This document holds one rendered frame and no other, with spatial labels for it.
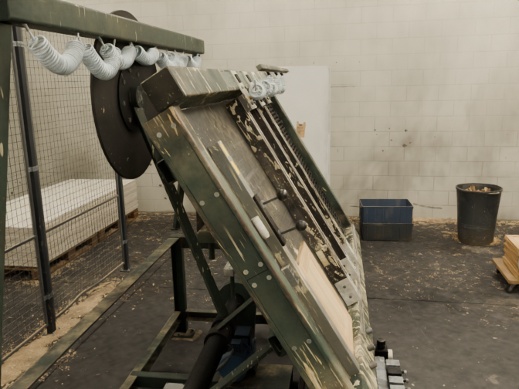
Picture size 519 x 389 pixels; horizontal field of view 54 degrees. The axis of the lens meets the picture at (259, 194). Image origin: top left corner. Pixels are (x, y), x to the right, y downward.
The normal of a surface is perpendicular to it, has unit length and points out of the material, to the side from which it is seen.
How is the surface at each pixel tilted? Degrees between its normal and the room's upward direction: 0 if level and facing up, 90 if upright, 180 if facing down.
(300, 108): 90
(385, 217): 90
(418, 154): 90
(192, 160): 90
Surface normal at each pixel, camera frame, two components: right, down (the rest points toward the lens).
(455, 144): -0.18, 0.22
